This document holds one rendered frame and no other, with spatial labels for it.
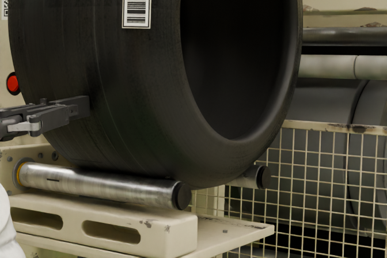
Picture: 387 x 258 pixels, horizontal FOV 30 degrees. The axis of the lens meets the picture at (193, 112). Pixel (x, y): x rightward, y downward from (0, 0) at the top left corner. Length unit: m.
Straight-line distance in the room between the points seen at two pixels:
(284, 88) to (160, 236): 0.42
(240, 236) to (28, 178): 0.39
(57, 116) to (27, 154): 0.38
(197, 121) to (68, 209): 0.27
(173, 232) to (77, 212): 0.18
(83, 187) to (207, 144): 0.23
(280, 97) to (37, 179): 0.47
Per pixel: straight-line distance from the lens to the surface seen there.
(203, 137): 1.12
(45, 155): 1.38
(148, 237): 1.12
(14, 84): 1.42
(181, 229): 1.13
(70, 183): 1.24
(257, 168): 1.36
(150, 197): 1.13
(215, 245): 1.23
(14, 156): 1.32
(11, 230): 0.73
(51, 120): 0.96
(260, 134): 1.28
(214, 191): 1.84
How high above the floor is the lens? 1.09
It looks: 3 degrees down
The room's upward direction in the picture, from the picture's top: 2 degrees clockwise
